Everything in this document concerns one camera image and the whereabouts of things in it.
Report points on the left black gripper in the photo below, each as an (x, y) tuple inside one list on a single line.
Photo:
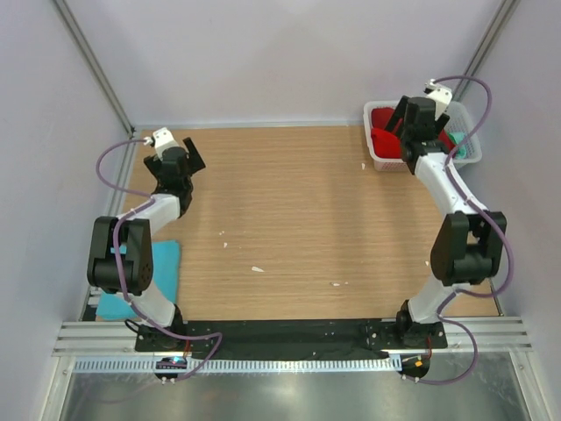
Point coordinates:
[(195, 163)]

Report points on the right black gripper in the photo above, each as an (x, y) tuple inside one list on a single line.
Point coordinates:
[(399, 113)]

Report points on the bright red t shirt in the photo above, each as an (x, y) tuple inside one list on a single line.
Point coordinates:
[(385, 144)]

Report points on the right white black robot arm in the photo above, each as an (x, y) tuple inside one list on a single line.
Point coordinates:
[(468, 247)]

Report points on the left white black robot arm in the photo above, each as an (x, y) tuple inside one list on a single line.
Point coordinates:
[(121, 255)]

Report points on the dark red t shirt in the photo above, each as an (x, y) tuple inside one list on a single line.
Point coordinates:
[(380, 116)]

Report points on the white plastic basket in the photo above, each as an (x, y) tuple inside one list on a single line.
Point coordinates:
[(460, 122)]

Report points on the folded light blue t shirt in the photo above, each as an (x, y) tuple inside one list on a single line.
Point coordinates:
[(166, 264)]

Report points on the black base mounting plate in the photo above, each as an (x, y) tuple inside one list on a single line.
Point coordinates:
[(319, 339)]

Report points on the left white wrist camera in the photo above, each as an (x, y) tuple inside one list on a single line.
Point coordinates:
[(163, 139)]

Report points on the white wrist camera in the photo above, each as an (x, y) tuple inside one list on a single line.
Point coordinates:
[(440, 94), (163, 139)]

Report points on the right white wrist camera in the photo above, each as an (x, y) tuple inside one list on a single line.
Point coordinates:
[(440, 94)]

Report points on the right aluminium corner post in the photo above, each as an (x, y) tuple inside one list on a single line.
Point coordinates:
[(498, 23)]

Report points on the aluminium corner post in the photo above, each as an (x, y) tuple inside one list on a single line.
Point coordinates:
[(77, 35), (498, 23)]

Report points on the left aluminium corner post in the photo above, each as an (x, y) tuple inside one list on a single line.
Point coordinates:
[(77, 35)]

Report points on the aluminium front rail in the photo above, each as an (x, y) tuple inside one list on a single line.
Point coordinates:
[(492, 334)]

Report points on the white slotted cable duct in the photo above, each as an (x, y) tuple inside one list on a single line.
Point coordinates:
[(175, 366)]

